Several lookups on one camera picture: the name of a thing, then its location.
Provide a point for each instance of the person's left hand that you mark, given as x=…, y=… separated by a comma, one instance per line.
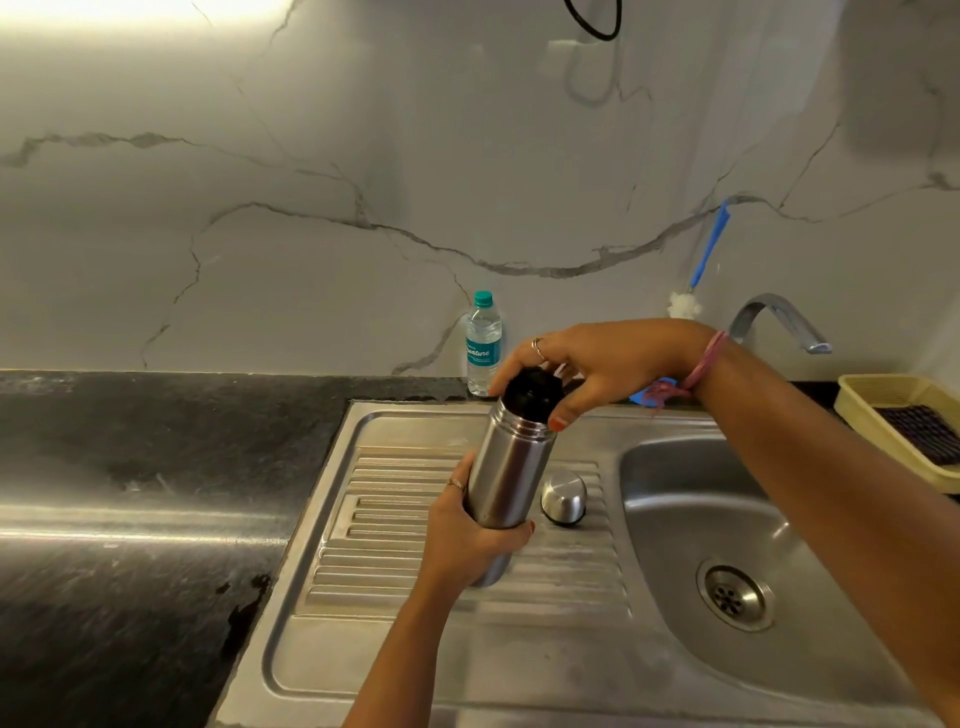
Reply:
x=461, y=551

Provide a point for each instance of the person's right hand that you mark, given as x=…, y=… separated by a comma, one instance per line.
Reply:
x=622, y=360

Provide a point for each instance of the stainless steel flask body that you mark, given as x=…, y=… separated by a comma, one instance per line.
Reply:
x=510, y=472

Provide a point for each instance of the black stopper lid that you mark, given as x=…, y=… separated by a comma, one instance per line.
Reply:
x=532, y=394

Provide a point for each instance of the steel cup cap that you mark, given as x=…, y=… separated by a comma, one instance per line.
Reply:
x=562, y=495

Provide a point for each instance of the blue white bottle brush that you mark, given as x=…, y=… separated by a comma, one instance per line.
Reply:
x=709, y=247

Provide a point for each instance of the person's right forearm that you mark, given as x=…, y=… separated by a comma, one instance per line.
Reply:
x=847, y=510

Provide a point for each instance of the person's left forearm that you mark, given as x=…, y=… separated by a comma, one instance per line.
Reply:
x=405, y=667

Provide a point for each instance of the clear plastic water bottle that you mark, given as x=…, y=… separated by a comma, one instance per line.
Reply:
x=484, y=352

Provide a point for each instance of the blue plastic brush holder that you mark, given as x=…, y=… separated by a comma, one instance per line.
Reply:
x=637, y=396

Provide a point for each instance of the stainless steel sink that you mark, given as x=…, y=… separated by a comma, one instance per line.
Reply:
x=562, y=660

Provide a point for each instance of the chrome faucet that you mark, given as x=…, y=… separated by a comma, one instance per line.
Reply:
x=780, y=306

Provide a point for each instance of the yellow plastic basket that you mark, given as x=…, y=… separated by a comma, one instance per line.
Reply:
x=855, y=405

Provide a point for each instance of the dark checked cloth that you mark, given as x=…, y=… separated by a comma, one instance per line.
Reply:
x=922, y=435

